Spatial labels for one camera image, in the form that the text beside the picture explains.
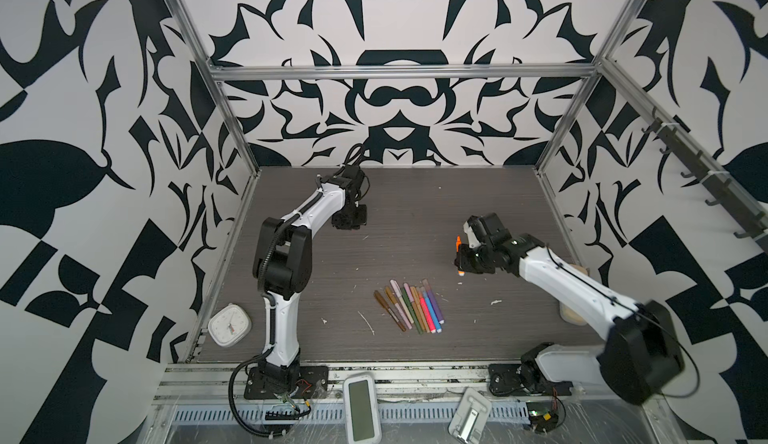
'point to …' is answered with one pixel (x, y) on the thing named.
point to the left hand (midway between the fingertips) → (359, 219)
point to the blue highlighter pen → (430, 309)
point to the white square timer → (229, 326)
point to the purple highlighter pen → (436, 308)
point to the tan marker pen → (416, 299)
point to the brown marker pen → (391, 313)
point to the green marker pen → (411, 309)
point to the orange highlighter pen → (458, 249)
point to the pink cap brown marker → (410, 297)
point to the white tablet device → (362, 408)
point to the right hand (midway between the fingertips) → (457, 260)
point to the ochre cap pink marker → (392, 298)
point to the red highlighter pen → (426, 310)
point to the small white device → (470, 417)
